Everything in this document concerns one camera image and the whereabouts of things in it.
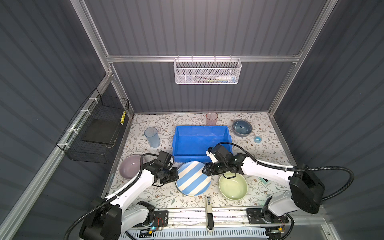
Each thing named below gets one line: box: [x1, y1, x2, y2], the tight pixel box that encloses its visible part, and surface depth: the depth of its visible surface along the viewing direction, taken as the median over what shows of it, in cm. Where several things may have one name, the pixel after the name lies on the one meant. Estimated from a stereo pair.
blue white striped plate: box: [175, 161, 212, 197], surface depth 84 cm
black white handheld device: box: [205, 196, 214, 233], surface depth 73 cm
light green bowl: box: [218, 172, 248, 201], surface depth 84 cm
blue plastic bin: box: [172, 125, 233, 163], surface depth 107 cm
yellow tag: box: [120, 109, 127, 125], surface depth 84 cm
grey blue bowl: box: [232, 120, 253, 137], surface depth 110 cm
